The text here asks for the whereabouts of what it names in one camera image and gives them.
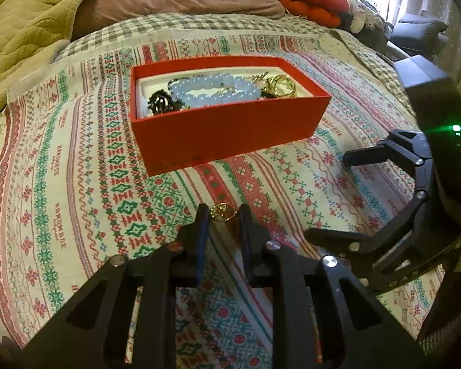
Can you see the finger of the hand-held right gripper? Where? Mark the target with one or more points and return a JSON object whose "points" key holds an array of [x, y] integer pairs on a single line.
{"points": [[332, 236], [368, 154]]}

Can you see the patterned striped blanket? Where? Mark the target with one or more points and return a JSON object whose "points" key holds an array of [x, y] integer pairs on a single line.
{"points": [[80, 184]]}

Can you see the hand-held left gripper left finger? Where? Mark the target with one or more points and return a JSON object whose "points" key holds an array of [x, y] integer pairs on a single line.
{"points": [[200, 238]]}

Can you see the orange-red plush toy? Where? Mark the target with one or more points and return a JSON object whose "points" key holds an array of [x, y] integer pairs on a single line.
{"points": [[313, 2]]}

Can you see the red cardboard box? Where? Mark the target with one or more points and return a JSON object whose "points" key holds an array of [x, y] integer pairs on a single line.
{"points": [[223, 130]]}

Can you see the white plush toy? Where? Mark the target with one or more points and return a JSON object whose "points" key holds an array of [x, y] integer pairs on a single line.
{"points": [[359, 17]]}

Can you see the grey armchair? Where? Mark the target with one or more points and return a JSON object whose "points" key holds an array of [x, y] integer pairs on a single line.
{"points": [[417, 32]]}

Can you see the pink round pendant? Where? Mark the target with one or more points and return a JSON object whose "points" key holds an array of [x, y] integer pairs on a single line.
{"points": [[262, 80]]}

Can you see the mauve pillow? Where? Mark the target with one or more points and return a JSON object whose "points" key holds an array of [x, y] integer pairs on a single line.
{"points": [[176, 0]]}

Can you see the olive green blanket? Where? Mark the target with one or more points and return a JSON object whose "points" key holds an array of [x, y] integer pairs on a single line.
{"points": [[23, 23]]}

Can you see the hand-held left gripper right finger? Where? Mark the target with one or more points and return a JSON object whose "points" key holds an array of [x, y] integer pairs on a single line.
{"points": [[246, 238]]}

